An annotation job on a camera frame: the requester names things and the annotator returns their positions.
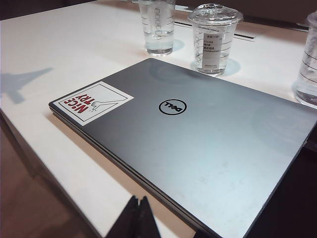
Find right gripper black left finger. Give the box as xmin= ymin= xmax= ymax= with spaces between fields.
xmin=106 ymin=195 xmax=140 ymax=238

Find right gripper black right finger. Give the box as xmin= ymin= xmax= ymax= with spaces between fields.
xmin=139 ymin=196 xmax=170 ymax=238

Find tall clear plastic lidded cup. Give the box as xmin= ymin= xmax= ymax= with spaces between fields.
xmin=138 ymin=0 xmax=177 ymax=56

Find grey Dell laptop with sticker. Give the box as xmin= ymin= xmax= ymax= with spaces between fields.
xmin=48 ymin=57 xmax=317 ymax=238

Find clear plastic cup white label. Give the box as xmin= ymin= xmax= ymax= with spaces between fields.
xmin=187 ymin=3 xmax=245 ymax=76

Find clear plastic cup mermaid logo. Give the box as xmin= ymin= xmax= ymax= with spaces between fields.
xmin=294 ymin=11 xmax=317 ymax=108

